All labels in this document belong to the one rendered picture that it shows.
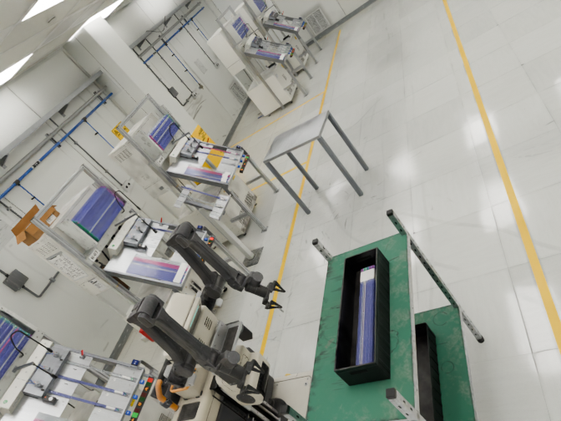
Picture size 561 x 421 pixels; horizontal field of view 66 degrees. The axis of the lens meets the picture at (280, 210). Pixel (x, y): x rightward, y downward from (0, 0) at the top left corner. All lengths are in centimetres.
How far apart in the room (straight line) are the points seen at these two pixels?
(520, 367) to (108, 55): 612
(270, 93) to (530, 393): 662
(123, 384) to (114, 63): 475
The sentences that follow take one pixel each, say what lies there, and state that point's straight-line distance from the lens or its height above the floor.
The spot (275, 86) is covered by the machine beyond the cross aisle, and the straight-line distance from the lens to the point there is 803.
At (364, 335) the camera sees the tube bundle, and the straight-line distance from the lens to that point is 180.
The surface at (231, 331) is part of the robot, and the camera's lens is 230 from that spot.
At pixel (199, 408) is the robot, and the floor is 81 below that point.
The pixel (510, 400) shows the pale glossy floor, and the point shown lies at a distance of 262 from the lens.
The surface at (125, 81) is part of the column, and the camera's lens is 697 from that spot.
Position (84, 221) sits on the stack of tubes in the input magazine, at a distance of 404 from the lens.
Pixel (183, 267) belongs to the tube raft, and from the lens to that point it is 395.
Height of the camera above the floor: 228
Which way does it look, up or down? 26 degrees down
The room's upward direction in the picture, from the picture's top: 41 degrees counter-clockwise
